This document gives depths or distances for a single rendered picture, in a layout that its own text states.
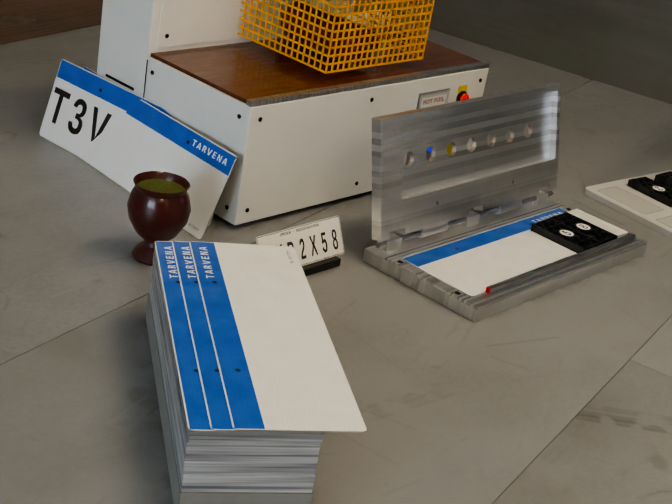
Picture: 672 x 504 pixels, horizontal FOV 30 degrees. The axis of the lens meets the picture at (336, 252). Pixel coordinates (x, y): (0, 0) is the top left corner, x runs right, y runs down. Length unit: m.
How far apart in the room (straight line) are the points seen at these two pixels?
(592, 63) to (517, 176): 2.23
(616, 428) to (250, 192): 0.63
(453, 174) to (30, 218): 0.62
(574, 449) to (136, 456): 0.50
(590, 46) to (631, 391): 2.67
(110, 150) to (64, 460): 0.76
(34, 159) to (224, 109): 0.35
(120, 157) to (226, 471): 0.83
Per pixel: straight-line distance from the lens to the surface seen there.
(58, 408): 1.38
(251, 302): 1.40
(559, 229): 1.97
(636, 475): 1.46
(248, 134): 1.77
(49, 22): 2.72
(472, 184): 1.91
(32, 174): 1.94
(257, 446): 1.19
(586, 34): 4.21
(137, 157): 1.91
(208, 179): 1.79
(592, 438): 1.51
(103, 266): 1.68
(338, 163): 1.93
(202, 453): 1.19
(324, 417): 1.22
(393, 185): 1.77
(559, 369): 1.63
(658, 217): 2.19
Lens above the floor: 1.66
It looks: 25 degrees down
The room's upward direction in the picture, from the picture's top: 10 degrees clockwise
